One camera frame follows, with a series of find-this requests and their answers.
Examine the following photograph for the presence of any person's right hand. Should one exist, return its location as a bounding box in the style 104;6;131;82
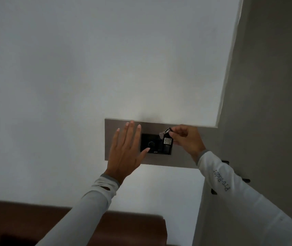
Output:
169;125;207;165

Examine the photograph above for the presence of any person's left hand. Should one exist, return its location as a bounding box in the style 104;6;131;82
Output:
106;120;151;185

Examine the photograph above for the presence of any black key fob with ring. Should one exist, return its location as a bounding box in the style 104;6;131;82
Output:
158;127;173;139

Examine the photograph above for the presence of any person's left forearm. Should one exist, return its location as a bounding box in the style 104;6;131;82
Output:
35;174;122;246

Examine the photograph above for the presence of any person's right forearm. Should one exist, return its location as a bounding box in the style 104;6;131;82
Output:
197;150;292;246

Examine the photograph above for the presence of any brown wooden headboard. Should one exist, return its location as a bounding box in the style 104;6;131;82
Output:
0;199;167;246

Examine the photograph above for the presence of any black wall switch plate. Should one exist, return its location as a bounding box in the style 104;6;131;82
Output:
140;133;173;155

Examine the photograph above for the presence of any grey wall panel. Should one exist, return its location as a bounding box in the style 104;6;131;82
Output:
104;118;218;169

